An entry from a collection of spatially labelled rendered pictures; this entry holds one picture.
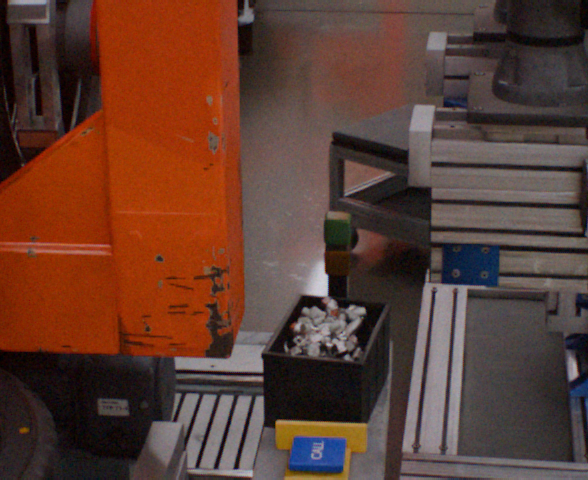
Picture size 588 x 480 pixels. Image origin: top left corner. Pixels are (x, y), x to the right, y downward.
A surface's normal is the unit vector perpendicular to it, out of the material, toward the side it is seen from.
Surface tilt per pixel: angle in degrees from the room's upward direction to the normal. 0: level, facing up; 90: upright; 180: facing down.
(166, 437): 0
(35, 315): 90
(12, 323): 90
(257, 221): 0
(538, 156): 90
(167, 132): 90
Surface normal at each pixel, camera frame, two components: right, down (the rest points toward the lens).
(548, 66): -0.04, 0.08
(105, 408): -0.10, 0.37
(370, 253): -0.01, -0.93
